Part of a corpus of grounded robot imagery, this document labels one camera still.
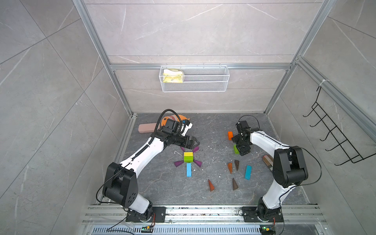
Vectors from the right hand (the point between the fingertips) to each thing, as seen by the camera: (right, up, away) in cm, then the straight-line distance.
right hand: (235, 145), depth 95 cm
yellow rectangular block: (-32, -6, 0) cm, 32 cm away
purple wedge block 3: (-38, -11, -4) cm, 39 cm away
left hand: (-28, +5, -13) cm, 31 cm away
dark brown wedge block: (-5, -21, -13) cm, 25 cm away
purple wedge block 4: (-25, -11, -5) cm, 27 cm away
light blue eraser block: (-31, -16, -9) cm, 36 cm away
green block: (0, -4, -1) cm, 4 cm away
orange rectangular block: (-1, +6, +9) cm, 10 cm away
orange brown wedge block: (-5, -12, -5) cm, 14 cm away
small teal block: (+6, -16, -7) cm, 18 cm away
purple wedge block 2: (-26, -3, +3) cm, 27 cm away
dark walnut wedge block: (-1, -10, -5) cm, 12 cm away
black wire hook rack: (+39, +7, -30) cm, 50 cm away
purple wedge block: (-34, +2, -24) cm, 41 cm away
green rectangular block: (-31, -9, -2) cm, 32 cm away
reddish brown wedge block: (-18, -22, -13) cm, 31 cm away
